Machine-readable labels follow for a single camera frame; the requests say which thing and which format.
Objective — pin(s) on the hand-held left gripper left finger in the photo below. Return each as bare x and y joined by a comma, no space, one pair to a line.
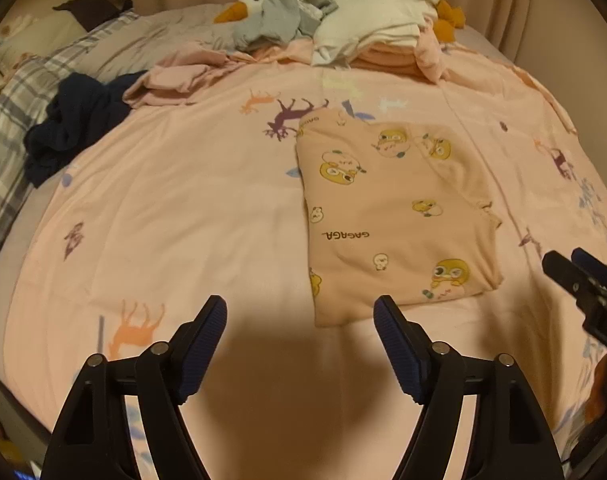
198,355

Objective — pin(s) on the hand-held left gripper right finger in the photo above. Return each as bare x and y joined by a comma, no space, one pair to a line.
403,355

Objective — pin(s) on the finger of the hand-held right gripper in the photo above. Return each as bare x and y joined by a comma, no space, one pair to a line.
563,270
591,260

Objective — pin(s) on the pink cartoon print shirt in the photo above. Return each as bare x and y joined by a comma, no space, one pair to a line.
398,210

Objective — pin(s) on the folded peach clothes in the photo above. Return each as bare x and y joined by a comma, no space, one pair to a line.
383,60

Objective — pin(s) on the pink animal print blanket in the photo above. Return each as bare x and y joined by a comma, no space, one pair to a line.
183,210

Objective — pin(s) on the colourful box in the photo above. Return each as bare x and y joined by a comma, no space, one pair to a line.
13,455

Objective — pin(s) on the light pink garment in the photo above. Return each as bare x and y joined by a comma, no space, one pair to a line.
431,52

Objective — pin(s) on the dark navy garment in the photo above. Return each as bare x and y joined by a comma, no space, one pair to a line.
68,120

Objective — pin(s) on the crumpled pink garment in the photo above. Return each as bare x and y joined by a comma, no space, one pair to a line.
183,72

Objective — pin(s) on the grey plaid pillow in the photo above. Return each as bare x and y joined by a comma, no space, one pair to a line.
38,75

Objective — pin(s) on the grey garment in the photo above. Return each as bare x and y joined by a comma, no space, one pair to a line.
271,22

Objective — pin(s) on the beige pillow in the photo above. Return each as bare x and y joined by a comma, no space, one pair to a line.
38,35

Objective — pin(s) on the dark brown cloth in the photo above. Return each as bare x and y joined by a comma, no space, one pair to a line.
91,10

